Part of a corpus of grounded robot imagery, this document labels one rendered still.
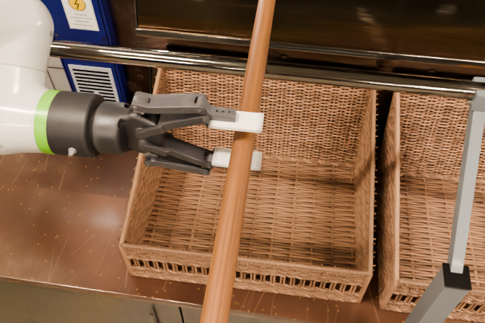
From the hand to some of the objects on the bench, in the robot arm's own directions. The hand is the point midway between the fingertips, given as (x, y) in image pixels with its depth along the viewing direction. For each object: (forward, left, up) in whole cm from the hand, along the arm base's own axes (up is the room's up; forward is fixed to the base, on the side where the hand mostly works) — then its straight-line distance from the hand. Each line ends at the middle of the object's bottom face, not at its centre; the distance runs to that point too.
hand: (242, 141), depth 72 cm
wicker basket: (-2, +28, -61) cm, 67 cm away
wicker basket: (+57, +31, -61) cm, 89 cm away
